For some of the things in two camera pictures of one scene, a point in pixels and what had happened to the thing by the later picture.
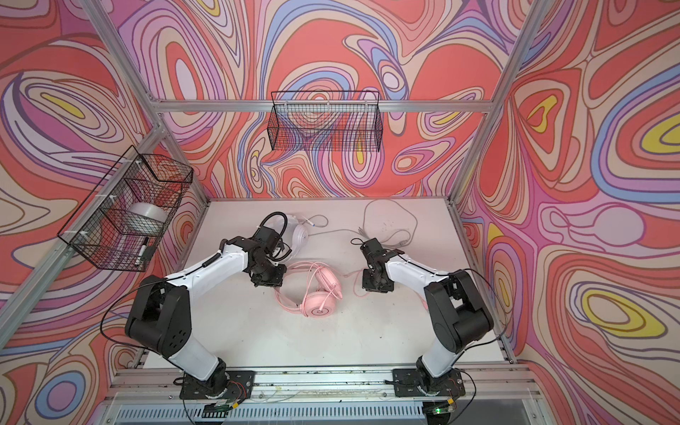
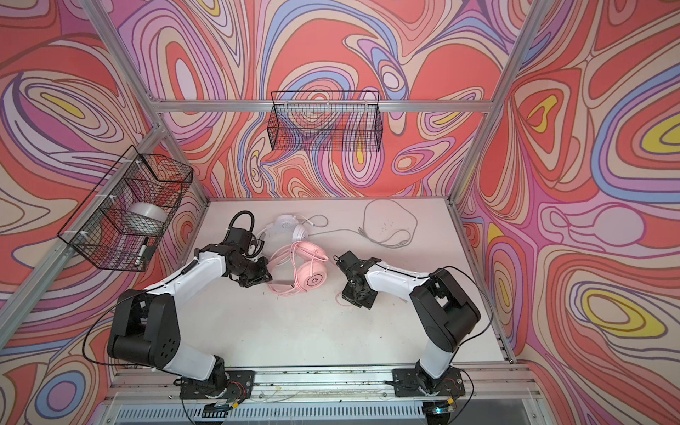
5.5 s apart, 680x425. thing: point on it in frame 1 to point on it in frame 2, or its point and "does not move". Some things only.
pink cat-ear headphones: (324, 290) to (311, 268)
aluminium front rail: (326, 385) does not move
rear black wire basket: (326, 121) does not move
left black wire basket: (122, 223) does not move
